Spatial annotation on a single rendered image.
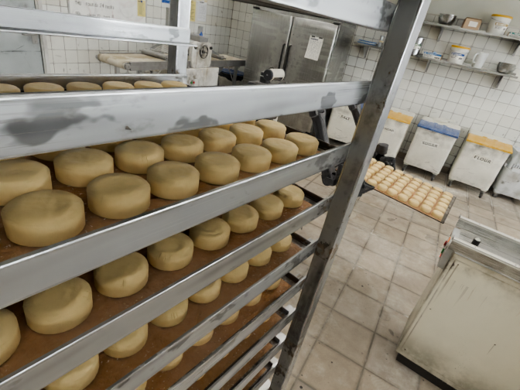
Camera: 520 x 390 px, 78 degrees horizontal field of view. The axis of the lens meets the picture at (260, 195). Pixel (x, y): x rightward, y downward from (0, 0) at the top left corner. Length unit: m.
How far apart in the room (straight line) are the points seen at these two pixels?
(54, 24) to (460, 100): 5.51
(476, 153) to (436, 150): 0.48
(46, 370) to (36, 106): 0.19
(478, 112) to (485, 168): 0.93
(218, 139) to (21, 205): 0.23
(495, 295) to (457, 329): 0.28
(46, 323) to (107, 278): 0.06
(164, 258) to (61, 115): 0.20
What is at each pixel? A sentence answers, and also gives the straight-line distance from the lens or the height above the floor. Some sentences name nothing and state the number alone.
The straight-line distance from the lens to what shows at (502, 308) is 1.95.
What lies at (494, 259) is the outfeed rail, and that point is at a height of 0.89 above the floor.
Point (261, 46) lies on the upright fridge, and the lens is 5.58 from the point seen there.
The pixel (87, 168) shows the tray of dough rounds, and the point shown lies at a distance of 0.33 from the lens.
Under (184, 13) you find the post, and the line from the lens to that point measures 0.76.
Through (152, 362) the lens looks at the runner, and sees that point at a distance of 0.39.
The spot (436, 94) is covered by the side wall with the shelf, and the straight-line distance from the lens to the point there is 5.78.
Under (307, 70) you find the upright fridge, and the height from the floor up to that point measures 1.07.
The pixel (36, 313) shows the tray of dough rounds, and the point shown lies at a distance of 0.32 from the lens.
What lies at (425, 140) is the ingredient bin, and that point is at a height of 0.54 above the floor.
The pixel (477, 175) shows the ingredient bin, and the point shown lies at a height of 0.30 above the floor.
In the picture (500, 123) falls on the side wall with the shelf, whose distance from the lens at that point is 5.86.
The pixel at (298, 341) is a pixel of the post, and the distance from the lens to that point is 0.74.
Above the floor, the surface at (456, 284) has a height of 0.69.
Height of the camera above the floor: 1.66
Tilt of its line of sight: 29 degrees down
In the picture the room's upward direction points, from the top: 12 degrees clockwise
